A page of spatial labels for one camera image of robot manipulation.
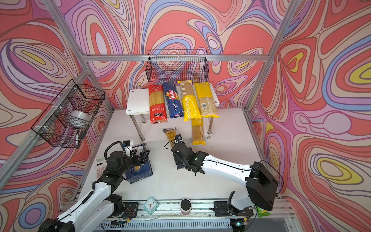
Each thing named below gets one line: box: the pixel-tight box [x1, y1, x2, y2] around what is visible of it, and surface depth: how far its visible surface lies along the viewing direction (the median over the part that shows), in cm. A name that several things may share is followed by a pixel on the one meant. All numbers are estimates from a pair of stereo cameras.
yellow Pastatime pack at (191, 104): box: [177, 80, 203, 122], surface depth 74 cm
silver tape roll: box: [67, 110, 92, 122], surface depth 75 cm
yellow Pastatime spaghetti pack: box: [191, 117, 207, 146], surface depth 97 cm
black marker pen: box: [75, 129, 79, 146], surface depth 74 cm
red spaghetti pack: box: [148, 84, 168, 125], surface depth 73 cm
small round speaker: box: [179, 198, 192, 215], surface depth 72 cm
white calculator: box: [95, 157, 108, 180], surface depth 88 cm
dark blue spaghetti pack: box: [162, 81, 185, 119], surface depth 73 cm
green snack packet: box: [255, 204, 271, 218], surface depth 73 cm
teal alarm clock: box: [142, 196, 159, 216], surface depth 75 cm
